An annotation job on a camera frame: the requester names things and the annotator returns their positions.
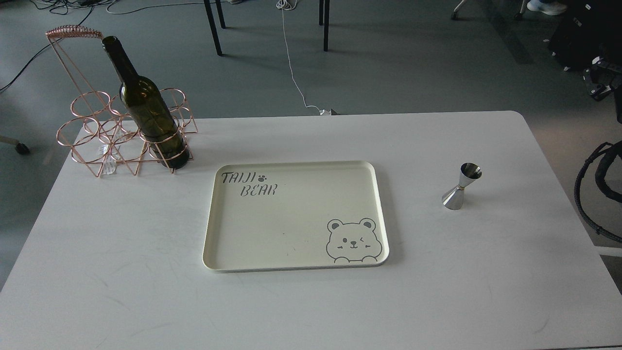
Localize black equipment case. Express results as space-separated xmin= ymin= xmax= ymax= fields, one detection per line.
xmin=548 ymin=0 xmax=622 ymax=70

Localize white chair base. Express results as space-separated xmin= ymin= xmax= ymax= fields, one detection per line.
xmin=450 ymin=0 xmax=529 ymax=21

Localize white sneaker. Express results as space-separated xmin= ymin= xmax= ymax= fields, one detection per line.
xmin=527 ymin=0 xmax=568 ymax=16

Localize dark green wine bottle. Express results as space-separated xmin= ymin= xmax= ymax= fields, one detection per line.
xmin=102 ymin=36 xmax=190 ymax=169

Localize black floor cables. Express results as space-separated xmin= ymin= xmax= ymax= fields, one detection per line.
xmin=0 ymin=0 xmax=205 ymax=93

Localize black table leg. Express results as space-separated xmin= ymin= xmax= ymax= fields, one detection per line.
xmin=318 ymin=0 xmax=330 ymax=53
xmin=204 ymin=0 xmax=226 ymax=57

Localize steel double jigger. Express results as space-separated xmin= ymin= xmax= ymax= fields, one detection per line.
xmin=441 ymin=162 xmax=482 ymax=210

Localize rose gold wire bottle rack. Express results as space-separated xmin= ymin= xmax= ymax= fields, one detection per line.
xmin=45 ymin=25 xmax=198 ymax=177

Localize cream bear serving tray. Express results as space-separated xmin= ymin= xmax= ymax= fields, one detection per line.
xmin=204 ymin=161 xmax=390 ymax=272

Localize black table leg right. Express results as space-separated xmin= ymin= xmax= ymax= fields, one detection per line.
xmin=318 ymin=0 xmax=330 ymax=53

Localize black table leg left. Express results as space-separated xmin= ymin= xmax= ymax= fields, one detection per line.
xmin=204 ymin=0 xmax=226 ymax=57

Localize white floor cable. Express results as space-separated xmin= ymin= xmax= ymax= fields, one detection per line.
xmin=276 ymin=0 xmax=331 ymax=116

